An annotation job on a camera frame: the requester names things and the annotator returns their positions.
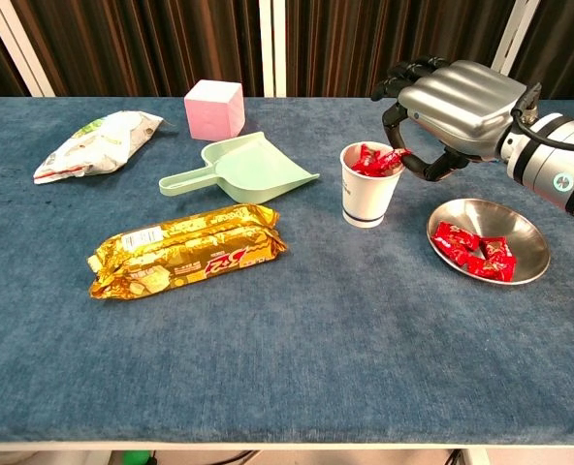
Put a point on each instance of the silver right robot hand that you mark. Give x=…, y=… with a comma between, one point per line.
x=461, y=102

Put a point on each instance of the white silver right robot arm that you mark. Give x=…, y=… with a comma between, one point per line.
x=544, y=155

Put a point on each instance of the silver metal plate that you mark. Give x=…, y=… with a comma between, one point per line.
x=510, y=223

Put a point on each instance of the white paper cup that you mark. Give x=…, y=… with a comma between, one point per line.
x=364, y=203

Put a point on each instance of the mint green dustpan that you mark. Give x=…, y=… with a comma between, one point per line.
x=258, y=169

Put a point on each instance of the pink cube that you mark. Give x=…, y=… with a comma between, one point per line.
x=214, y=114

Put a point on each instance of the blue felt table cloth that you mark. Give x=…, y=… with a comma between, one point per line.
x=316, y=339

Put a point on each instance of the gold biscuit package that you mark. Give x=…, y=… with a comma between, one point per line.
x=185, y=252

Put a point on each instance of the white green snack bag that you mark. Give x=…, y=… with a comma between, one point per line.
x=98, y=145

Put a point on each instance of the small bright green object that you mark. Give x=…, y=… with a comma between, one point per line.
x=137, y=459

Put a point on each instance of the white frame post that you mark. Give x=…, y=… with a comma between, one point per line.
x=517, y=29
x=272, y=48
x=18, y=48

